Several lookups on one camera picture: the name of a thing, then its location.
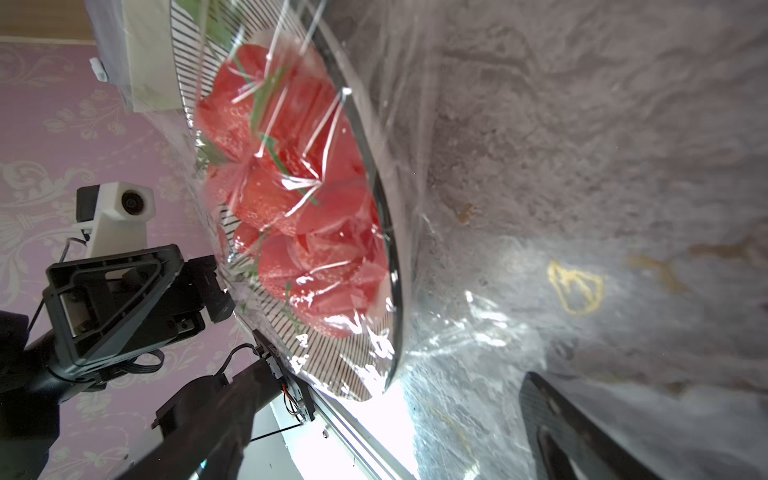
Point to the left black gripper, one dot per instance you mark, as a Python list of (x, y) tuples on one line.
[(110, 309)]

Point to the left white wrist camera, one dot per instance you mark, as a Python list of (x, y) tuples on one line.
[(113, 217)]

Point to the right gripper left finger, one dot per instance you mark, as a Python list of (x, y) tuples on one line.
[(206, 426)]

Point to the striped plate of strawberries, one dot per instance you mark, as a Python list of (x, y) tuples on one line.
[(203, 35)]

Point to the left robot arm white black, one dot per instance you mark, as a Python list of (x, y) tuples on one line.
[(31, 394)]

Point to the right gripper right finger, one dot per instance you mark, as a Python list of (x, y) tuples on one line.
[(565, 443)]

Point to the beige plastic wrap dispenser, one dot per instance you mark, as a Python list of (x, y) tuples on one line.
[(134, 43)]

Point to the red strawberries pile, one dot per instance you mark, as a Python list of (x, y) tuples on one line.
[(285, 162)]

